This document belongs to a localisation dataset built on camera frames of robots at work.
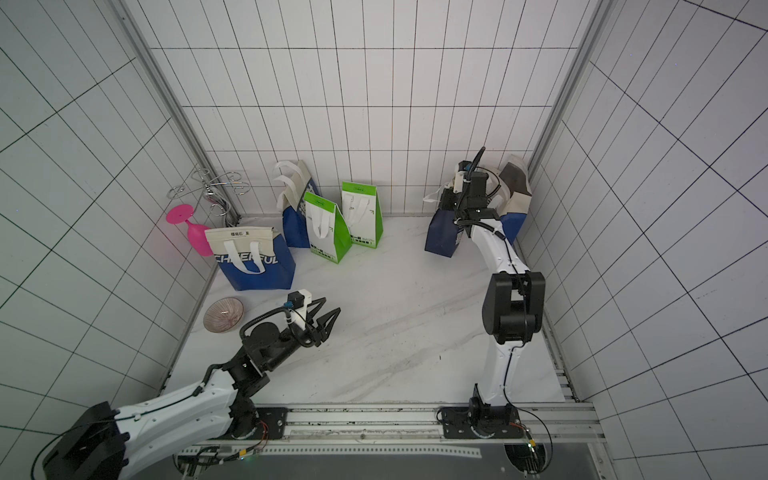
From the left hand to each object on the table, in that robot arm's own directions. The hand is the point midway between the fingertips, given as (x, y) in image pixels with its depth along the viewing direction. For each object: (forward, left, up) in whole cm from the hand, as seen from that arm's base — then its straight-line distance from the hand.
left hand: (330, 308), depth 78 cm
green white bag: (+25, +3, +2) cm, 25 cm away
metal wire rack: (+32, +39, +14) cm, 53 cm away
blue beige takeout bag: (+32, -57, +4) cm, 65 cm away
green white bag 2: (+32, -6, +5) cm, 33 cm away
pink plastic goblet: (+20, +42, +6) cm, 47 cm away
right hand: (+37, -36, +12) cm, 53 cm away
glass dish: (+3, +36, -12) cm, 38 cm away
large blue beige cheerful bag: (+15, +25, +2) cm, 29 cm away
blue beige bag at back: (+38, +16, +11) cm, 43 cm away
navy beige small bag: (+29, -34, -2) cm, 44 cm away
